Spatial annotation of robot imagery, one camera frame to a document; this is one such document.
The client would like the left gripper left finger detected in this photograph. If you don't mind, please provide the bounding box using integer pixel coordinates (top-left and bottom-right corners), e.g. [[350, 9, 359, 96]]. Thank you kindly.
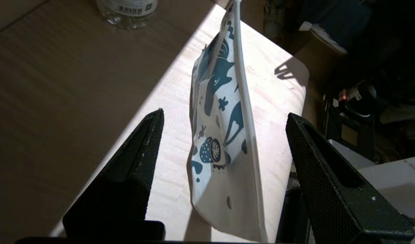
[[63, 108, 166, 239]]

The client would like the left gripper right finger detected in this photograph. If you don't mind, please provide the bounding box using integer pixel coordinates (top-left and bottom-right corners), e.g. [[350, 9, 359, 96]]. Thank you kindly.
[[285, 113, 415, 244]]

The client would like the white leaf-print plastic bag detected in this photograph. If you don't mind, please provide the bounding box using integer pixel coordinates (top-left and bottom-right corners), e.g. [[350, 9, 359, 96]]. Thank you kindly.
[[189, 0, 268, 243]]

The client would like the robot base chassis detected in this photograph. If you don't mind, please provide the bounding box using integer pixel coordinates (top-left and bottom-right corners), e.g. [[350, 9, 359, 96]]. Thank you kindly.
[[275, 78, 415, 244]]

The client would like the beige wooden shelf cabinet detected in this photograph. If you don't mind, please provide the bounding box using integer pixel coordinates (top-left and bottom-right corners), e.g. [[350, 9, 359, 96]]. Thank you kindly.
[[0, 0, 310, 242]]

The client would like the dark blue fabric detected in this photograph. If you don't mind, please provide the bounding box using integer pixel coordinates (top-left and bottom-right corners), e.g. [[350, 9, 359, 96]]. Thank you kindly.
[[296, 0, 415, 55]]

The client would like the small clear water bottle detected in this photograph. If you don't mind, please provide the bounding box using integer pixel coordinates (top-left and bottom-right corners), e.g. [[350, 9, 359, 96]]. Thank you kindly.
[[96, 0, 158, 29]]

